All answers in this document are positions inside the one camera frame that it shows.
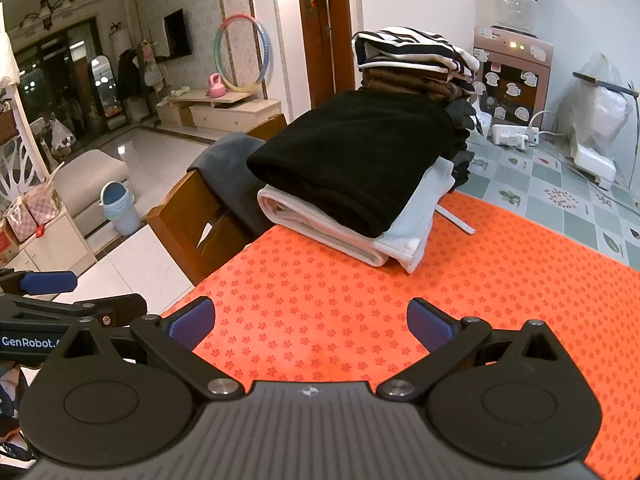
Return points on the orange patterned table mat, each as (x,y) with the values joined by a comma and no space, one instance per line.
(325,285)

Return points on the brown wooden door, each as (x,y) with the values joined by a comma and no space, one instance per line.
(330,60)

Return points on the wall television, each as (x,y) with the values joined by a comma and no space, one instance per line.
(177,34)

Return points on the wooden chair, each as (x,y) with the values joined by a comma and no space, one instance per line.
(175,230)

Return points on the glass sliding door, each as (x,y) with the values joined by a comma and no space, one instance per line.
(55,75)

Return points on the brown folded garment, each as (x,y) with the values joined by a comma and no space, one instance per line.
(400,85)

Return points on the pale folded garment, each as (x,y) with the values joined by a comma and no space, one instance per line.
(400,240)

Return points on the clear plastic bag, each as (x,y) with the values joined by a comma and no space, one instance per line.
(60,137)

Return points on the standing mirror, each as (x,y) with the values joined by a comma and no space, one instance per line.
(101,80)

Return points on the white power strip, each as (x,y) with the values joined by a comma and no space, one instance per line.
(510,135)

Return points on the blue trash bin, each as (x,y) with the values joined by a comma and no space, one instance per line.
(120,210)

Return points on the multicolour hula hoop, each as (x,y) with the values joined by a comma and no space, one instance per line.
(265,55)

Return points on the white power adapter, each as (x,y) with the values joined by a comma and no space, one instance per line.
(592,162)

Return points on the red box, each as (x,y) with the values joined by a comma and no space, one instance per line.
(7,242)

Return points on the pink checkered bag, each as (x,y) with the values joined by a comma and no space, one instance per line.
(30,215)

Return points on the beige sofa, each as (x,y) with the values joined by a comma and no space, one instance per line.
(85,180)

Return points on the green tiled table cover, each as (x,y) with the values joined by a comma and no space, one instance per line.
(550,200)

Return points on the coat rack with clothes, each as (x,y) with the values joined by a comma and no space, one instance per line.
(129,75)

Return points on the white plastic bag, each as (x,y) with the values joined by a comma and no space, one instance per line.
(595,105)

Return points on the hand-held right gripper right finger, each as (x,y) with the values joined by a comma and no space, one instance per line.
(430,327)

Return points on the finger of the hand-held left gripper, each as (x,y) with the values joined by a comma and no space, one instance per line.
(50,307)
(47,282)

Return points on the grey pants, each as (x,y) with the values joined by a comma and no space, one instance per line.
(225,170)

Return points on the cream television cabinet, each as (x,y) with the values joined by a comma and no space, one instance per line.
(225,115)

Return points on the black folded garment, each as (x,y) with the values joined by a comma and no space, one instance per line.
(350,155)

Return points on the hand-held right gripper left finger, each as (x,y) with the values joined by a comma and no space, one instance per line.
(192,322)

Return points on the pink kettlebell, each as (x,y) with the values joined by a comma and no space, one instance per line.
(216,91)

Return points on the ceiling chandelier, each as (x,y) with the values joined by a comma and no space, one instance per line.
(46,15)

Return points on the pink water dispenser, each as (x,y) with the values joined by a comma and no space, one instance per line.
(500,40)

